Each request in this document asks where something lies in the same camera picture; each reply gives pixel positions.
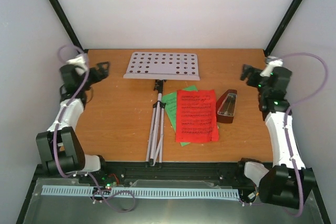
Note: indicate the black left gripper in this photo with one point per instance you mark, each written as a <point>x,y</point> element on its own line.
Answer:
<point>98,78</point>

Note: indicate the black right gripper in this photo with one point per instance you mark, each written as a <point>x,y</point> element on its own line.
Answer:
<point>245,73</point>

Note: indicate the brown wooden metronome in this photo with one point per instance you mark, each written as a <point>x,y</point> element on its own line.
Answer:
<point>224,119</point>

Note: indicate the clear plastic metronome cover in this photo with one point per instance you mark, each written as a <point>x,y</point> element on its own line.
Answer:
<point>227,107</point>

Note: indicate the white tripod music stand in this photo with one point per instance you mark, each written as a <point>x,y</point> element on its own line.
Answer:
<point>160,67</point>

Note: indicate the red sheet music page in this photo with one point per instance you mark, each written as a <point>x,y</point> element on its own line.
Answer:
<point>196,117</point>

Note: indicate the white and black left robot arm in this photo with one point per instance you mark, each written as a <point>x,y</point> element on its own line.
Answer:
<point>59,148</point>

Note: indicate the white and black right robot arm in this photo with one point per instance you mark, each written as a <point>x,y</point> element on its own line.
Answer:
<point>288,183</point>

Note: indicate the small green circuit board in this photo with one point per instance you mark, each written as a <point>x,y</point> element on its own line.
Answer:
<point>109,185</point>

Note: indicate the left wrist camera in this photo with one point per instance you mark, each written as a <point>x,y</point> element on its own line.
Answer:
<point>80,63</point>

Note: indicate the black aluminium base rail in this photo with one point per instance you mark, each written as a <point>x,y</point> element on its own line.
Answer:
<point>222,174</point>

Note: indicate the light blue slotted cable duct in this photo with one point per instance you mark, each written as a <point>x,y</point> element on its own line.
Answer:
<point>143,193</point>

